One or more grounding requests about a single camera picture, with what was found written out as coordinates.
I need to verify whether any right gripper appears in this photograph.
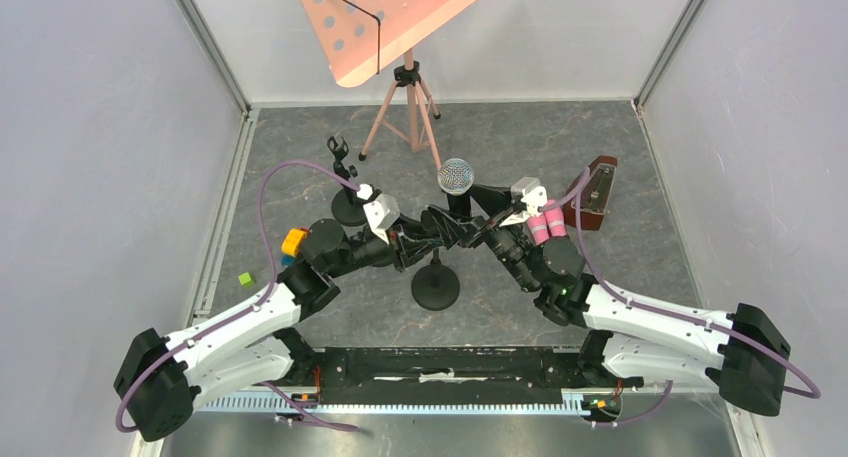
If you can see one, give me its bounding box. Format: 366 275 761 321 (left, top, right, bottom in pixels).
426 184 538 294

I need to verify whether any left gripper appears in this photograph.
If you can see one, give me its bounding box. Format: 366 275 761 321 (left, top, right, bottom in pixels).
327 213 440 279

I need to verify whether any pink microphone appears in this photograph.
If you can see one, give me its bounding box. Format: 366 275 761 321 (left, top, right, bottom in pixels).
543 200 567 237
526 213 550 245

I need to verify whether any black microphone silver grille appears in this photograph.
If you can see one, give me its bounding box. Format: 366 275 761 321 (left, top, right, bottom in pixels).
437 158 474 217

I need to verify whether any black microphone stand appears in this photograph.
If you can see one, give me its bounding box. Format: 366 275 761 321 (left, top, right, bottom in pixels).
411 249 461 312
327 136 367 227

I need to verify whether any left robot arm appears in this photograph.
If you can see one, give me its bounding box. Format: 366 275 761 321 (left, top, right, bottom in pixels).
113 202 485 442

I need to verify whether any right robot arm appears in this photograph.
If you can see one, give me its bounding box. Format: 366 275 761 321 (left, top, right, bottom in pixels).
469 179 791 417

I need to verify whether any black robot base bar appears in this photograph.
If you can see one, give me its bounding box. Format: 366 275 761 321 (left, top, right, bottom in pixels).
278 346 644 405

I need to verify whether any pink music stand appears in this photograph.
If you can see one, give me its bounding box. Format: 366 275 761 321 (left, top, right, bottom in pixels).
300 0 478 166

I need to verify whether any brown metronome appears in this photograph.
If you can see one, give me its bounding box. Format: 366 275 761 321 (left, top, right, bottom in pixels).
580 155 618 231

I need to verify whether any colourful toy block stack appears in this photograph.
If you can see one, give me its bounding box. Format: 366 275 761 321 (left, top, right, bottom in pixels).
280 228 309 267

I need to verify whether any small green cube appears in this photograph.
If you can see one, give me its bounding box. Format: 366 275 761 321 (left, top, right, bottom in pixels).
238 272 256 288

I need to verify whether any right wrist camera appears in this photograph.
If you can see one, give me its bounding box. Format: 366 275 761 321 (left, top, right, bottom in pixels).
500 177 548 227

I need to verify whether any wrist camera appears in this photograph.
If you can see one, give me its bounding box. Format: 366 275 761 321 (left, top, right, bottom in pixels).
500 177 548 227
356 184 401 244

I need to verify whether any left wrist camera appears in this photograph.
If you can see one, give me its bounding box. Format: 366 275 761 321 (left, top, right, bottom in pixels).
356 184 401 244

